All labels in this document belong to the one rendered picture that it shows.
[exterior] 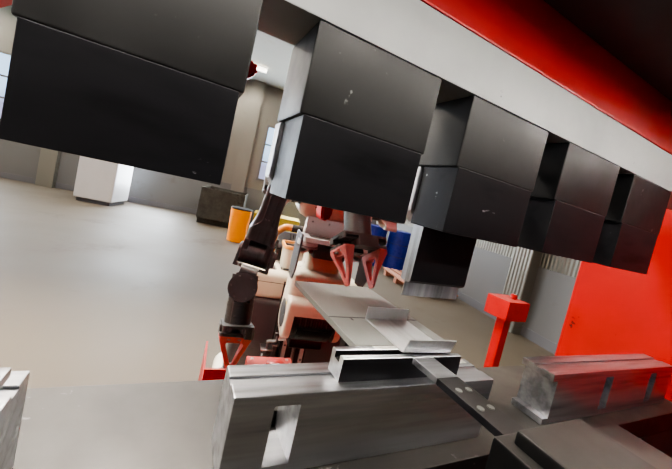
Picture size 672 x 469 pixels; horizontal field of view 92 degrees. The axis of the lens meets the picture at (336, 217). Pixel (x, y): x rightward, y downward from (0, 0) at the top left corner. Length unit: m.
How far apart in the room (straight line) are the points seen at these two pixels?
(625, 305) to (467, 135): 0.93
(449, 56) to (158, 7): 0.28
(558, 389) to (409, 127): 0.56
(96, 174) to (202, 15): 7.47
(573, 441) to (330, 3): 0.43
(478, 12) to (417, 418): 0.51
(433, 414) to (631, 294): 0.85
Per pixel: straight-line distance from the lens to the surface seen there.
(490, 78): 0.46
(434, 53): 0.40
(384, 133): 0.35
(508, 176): 0.48
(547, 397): 0.77
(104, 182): 7.70
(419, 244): 0.43
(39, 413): 0.54
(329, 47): 0.34
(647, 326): 1.26
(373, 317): 0.57
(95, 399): 0.55
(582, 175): 0.62
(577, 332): 1.32
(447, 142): 0.44
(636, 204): 0.78
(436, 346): 0.51
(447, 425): 0.58
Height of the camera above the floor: 1.19
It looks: 4 degrees down
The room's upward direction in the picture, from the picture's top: 13 degrees clockwise
